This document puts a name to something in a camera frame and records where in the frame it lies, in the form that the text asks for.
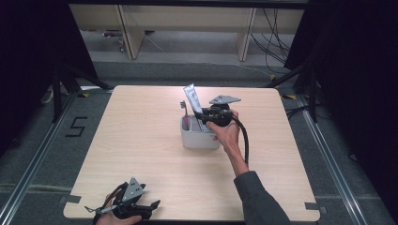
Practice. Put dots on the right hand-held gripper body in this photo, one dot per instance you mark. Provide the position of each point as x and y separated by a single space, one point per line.
220 115

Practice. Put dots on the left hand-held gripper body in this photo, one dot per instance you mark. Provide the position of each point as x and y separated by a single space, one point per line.
131 193

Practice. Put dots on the pink toothbrush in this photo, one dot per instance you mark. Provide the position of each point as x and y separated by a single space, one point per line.
186 117

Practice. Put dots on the white toothpaste tube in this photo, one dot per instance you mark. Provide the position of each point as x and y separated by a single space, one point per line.
191 97

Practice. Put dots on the grey toothbrush holder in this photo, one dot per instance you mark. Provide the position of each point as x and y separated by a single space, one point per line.
197 140

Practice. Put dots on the person's right hand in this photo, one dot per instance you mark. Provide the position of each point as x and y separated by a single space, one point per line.
228 134

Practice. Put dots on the person's left hand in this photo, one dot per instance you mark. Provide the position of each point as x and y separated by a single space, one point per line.
125 221

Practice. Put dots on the dark tape patch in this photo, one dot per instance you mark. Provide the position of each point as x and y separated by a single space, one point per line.
71 199
314 206

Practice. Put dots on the yellow floor tape piece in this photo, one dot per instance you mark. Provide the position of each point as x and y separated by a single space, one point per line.
85 95
291 97
272 77

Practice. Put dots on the black metal stand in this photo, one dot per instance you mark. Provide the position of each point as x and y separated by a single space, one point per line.
57 100
313 100

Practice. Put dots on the small coloured floor clutter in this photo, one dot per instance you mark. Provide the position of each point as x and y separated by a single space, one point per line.
120 43

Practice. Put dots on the black curtain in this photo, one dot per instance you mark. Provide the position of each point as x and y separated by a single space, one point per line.
25 62
359 62

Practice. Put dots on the metal floor rail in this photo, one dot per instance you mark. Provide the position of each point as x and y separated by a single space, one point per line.
31 175
331 175

